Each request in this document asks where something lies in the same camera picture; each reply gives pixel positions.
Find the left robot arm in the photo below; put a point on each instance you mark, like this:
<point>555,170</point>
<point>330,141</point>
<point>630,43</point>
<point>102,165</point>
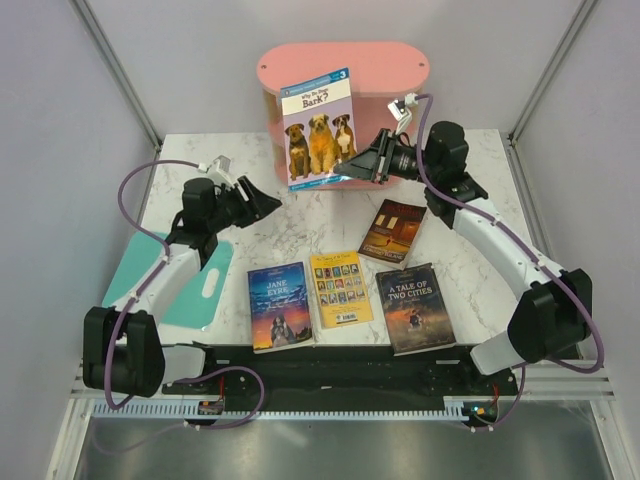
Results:
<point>122,349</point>

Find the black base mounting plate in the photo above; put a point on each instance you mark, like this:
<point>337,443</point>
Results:
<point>310,370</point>

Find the dog picture book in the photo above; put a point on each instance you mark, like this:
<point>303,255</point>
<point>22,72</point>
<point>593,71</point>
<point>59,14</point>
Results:
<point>319,131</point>

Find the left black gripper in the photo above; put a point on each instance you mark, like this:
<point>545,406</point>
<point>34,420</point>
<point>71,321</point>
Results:
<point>258,204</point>

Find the yellow paperback book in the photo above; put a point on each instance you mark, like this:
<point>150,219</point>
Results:
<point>341,290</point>

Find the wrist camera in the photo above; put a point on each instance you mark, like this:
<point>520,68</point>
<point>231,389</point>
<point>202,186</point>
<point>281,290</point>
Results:
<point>218,171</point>
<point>401,110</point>

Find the brown Edward Tulane book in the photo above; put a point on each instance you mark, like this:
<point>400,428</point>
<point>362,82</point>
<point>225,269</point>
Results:
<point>390,237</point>

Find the Jane Eyre book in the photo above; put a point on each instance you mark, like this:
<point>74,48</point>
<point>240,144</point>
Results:
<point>279,308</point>

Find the Tale of Two Cities book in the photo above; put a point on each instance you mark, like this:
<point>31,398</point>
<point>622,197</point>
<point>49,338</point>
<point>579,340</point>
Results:
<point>414,310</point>

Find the pink three-tier shelf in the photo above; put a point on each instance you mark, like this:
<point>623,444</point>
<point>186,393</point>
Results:
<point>379,72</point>

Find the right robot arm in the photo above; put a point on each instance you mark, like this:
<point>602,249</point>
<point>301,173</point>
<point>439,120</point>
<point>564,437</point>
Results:
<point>554,305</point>

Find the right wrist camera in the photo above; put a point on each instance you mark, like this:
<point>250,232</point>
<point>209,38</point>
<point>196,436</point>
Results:
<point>401,110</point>

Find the teal plastic file folder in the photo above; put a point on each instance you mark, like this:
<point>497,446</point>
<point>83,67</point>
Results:
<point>195,305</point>

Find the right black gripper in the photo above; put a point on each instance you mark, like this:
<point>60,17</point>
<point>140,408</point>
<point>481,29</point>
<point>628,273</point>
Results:
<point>375,162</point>

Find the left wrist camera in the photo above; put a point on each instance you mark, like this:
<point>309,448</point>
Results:
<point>218,171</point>

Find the white slotted cable duct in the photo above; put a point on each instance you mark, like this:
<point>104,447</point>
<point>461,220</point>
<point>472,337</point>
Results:
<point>192,409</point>

